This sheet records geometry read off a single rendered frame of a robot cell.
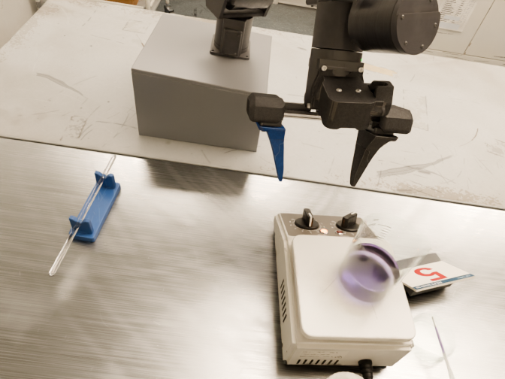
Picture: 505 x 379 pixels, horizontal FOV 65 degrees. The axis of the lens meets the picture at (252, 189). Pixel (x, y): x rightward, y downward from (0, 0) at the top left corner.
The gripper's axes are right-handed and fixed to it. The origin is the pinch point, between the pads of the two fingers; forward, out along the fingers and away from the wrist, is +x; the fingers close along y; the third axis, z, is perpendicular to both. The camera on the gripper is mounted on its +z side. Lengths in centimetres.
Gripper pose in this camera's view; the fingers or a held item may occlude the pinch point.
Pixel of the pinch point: (320, 156)
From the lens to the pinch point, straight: 48.9
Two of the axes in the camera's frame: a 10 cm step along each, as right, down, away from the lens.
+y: 9.9, 0.6, 0.9
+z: 0.7, 3.3, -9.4
